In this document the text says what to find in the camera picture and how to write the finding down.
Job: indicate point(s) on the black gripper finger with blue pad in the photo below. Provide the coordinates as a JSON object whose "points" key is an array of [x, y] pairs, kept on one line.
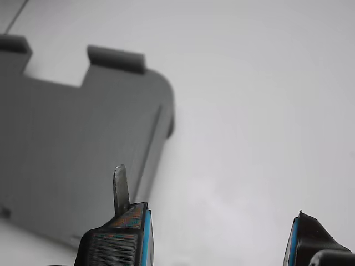
{"points": [[310, 235]]}

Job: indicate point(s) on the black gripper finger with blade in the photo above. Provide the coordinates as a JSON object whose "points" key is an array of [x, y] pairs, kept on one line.
{"points": [[116, 243]]}

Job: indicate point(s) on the grey holder plate with rails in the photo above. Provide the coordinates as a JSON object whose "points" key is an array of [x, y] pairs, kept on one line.
{"points": [[69, 144]]}

